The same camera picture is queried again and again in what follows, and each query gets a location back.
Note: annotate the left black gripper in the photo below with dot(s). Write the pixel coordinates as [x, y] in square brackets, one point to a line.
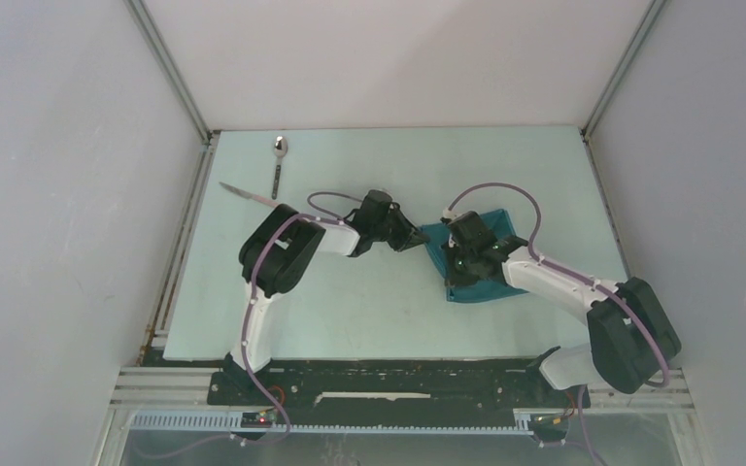
[399, 243]

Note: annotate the grey slotted cable duct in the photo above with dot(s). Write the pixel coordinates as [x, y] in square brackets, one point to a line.
[236, 422]

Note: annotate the silver spoon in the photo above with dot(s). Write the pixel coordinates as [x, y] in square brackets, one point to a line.
[280, 149]

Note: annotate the teal cloth napkin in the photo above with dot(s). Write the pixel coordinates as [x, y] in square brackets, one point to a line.
[482, 291]

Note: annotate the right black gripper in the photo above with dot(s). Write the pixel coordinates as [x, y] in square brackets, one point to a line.
[451, 276]

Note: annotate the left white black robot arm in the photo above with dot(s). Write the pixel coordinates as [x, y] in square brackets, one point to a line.
[277, 254]

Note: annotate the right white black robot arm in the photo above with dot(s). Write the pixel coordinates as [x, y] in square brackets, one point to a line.
[631, 337]

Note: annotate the silver knife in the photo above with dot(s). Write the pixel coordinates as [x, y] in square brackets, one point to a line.
[250, 196]

